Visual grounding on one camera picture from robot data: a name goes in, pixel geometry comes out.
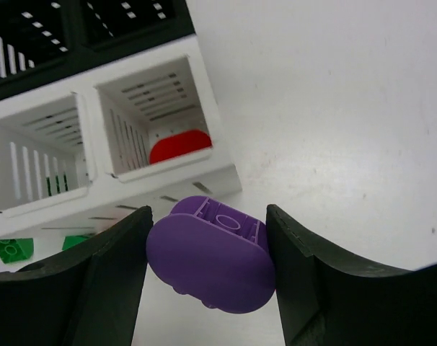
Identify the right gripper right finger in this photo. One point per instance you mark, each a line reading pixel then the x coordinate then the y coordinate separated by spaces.
pixel 328 295

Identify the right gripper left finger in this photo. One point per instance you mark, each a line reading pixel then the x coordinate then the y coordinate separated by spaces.
pixel 86 295

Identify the purple oval lego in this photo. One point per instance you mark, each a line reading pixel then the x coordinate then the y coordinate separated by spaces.
pixel 214 253

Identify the red oval lego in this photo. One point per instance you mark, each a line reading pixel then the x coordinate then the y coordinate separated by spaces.
pixel 179 145

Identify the small green slope lego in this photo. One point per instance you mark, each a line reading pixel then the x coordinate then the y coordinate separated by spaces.
pixel 71 241

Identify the green lego by bin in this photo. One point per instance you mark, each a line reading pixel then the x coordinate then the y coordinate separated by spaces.
pixel 16 250

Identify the white double bin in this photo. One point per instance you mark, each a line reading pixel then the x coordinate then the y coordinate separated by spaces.
pixel 74 155

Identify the black double bin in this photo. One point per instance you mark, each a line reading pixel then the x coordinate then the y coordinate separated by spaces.
pixel 42 42

